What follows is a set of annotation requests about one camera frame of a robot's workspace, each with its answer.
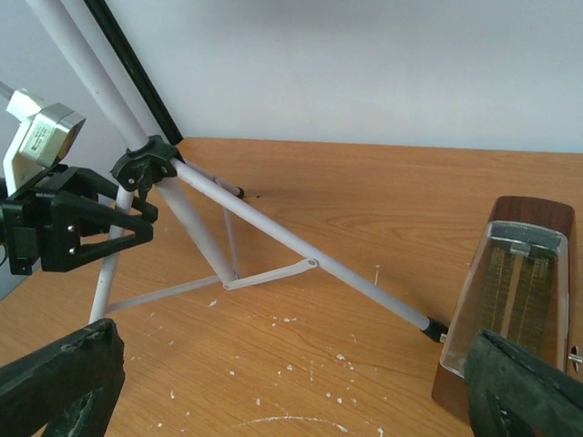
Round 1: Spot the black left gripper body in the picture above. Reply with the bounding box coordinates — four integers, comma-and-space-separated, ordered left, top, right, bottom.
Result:
1, 166, 81, 276

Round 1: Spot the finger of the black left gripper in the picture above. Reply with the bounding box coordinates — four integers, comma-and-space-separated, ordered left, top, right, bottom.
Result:
71, 167, 159, 224
43, 191, 154, 272

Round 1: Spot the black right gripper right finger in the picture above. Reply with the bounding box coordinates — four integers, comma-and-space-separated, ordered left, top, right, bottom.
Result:
464, 330, 582, 436

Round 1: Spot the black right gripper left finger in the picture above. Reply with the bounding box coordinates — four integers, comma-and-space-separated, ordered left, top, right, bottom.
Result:
1, 318, 126, 436

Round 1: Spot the white tripod music stand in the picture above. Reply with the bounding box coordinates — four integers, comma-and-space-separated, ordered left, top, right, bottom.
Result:
25, 0, 452, 342

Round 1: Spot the clear plastic metronome cover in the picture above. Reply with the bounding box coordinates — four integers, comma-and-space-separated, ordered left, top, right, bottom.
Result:
440, 220, 569, 376

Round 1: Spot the brown wooden metronome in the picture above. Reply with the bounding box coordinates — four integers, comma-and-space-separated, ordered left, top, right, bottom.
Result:
432, 196, 578, 424

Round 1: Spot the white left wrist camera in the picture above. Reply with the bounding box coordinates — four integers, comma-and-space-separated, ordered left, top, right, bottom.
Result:
1, 84, 86, 195

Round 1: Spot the black frame post left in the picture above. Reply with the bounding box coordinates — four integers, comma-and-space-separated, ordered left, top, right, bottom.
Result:
85, 1, 184, 161

